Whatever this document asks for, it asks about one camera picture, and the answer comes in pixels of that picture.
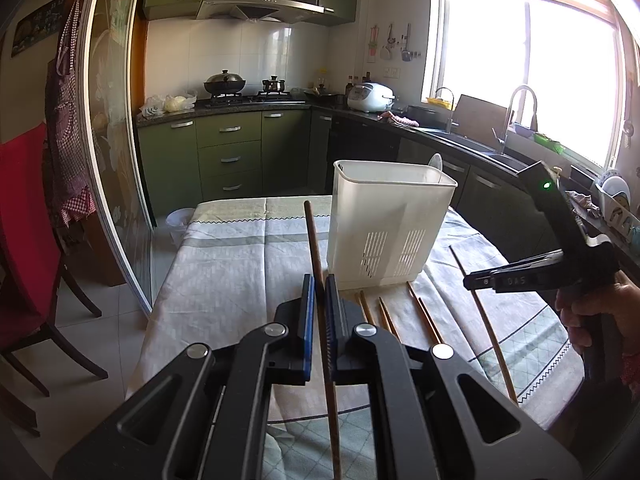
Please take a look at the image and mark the dark sauce bottles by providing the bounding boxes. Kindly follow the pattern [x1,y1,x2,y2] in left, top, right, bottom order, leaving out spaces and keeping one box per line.
[344,72,374,96]

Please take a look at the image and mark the checked apron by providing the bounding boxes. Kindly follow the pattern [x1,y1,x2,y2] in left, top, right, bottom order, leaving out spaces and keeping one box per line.
[44,0,99,229]

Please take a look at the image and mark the black wok with lid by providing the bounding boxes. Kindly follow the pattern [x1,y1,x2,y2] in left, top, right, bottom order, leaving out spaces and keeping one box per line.
[203,69,247,96]

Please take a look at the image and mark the white plastic utensil holder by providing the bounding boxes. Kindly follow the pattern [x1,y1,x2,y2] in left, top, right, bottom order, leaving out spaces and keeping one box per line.
[326,159,459,292]

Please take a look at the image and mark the gas stove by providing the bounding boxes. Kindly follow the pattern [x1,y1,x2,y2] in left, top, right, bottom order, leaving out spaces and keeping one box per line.
[205,90,292,107]

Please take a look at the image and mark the dark cabinets under sink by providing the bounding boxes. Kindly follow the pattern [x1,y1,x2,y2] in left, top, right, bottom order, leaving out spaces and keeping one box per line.
[327,114,557,262]

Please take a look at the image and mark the yellow basket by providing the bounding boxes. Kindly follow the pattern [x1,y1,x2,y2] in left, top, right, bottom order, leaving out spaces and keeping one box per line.
[425,87,456,111]

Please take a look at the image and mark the white plastic bags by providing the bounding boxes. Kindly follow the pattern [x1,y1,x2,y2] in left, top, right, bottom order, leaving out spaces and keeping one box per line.
[139,90,197,119]

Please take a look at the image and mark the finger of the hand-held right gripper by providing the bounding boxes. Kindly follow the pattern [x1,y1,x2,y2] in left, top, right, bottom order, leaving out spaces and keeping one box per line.
[463,250,566,292]

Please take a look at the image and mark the hanging kitchen utensils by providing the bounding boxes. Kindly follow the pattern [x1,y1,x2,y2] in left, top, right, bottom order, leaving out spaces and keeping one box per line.
[369,22,420,64]

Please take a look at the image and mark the brown cutting board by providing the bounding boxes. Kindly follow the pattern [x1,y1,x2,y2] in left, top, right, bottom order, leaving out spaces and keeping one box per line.
[452,93,512,137]

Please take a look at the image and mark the dark wall sign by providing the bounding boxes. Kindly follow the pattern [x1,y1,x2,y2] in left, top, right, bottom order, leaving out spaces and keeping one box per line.
[11,1,65,57]

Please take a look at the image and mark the green sponge tray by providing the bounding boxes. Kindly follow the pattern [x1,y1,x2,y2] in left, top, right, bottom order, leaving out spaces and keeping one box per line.
[533,132,565,154]

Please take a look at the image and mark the white rice cooker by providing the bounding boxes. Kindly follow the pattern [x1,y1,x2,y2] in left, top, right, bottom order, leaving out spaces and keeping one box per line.
[347,82,396,114]

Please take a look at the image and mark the red upholstered wooden chair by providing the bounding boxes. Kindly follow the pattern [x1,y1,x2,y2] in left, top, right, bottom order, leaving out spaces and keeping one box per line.
[0,125,109,437]

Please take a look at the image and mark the green lower cabinets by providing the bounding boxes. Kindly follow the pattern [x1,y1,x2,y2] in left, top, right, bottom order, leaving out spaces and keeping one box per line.
[136,109,331,217]

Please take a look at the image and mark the white trash bin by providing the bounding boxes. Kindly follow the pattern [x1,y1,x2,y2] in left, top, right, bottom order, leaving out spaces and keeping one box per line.
[165,207,196,249]

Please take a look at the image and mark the person's right hand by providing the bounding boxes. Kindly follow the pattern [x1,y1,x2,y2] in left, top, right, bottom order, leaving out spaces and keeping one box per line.
[555,270,640,361]

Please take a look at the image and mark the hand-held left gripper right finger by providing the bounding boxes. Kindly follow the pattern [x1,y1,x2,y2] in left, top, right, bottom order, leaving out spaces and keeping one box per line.
[325,274,584,480]

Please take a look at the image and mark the dark frying pan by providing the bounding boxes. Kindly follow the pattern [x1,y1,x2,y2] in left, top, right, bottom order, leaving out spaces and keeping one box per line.
[304,87,347,107]

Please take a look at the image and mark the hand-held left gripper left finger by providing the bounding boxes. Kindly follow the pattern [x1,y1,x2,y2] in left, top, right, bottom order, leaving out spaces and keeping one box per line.
[54,274,317,480]

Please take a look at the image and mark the steel kitchen faucet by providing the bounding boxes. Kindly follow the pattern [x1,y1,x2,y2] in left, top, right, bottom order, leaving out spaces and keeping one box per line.
[492,85,539,156]

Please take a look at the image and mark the kitchen window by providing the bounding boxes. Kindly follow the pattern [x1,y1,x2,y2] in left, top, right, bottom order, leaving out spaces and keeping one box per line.
[424,0,632,172]

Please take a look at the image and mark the dish rack with plates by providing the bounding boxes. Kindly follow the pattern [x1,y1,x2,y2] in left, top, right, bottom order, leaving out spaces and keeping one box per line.
[594,170,637,242]

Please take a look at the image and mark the flower print sliding glass door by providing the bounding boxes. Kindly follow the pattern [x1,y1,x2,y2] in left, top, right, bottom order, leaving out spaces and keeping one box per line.
[79,0,157,317]

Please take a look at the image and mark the dark brown wooden chopstick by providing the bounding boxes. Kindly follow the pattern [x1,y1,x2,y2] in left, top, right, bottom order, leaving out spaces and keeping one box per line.
[303,200,343,480]

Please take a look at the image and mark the pink cloth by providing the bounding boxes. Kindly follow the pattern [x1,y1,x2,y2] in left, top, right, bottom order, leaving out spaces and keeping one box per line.
[377,110,420,129]

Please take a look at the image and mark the kitchen sink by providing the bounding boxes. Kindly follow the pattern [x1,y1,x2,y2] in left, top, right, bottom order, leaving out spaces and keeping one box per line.
[439,129,527,167]

